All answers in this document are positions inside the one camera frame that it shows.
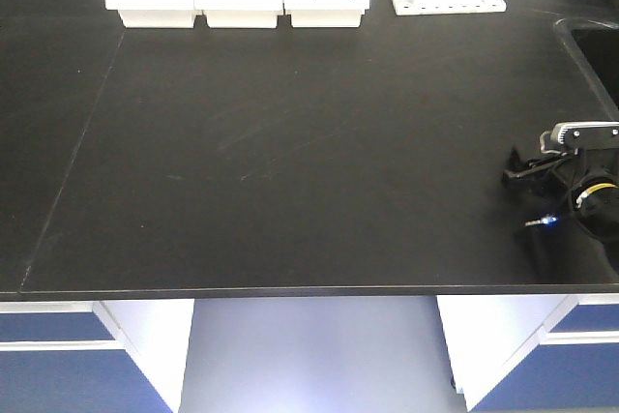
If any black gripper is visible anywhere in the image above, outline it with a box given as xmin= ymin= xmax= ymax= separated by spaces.
xmin=501 ymin=147 xmax=583 ymax=213

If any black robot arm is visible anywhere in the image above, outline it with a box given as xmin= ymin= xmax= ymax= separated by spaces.
xmin=501 ymin=148 xmax=618 ymax=282

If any black lab sink basin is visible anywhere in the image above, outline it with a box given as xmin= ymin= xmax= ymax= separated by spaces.
xmin=553 ymin=17 xmax=618 ymax=121

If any blue right cabinet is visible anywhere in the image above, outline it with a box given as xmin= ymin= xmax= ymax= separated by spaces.
xmin=436 ymin=294 xmax=618 ymax=412

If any blue cabinet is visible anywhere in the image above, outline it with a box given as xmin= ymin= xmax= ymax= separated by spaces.
xmin=436 ymin=294 xmax=618 ymax=412
xmin=1 ymin=299 xmax=194 ymax=412

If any blue left cabinet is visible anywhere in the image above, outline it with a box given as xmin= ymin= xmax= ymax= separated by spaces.
xmin=1 ymin=299 xmax=194 ymax=412

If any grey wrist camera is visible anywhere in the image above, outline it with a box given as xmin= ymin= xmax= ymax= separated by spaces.
xmin=540 ymin=121 xmax=618 ymax=154

